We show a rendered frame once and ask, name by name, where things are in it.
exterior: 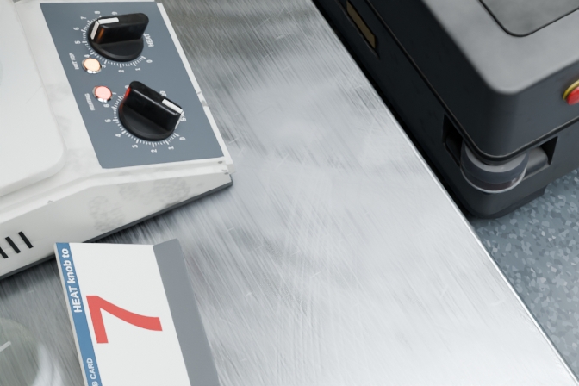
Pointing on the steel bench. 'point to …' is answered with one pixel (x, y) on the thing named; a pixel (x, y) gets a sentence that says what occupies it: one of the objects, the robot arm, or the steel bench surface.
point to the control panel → (156, 64)
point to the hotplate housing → (92, 171)
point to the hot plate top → (24, 111)
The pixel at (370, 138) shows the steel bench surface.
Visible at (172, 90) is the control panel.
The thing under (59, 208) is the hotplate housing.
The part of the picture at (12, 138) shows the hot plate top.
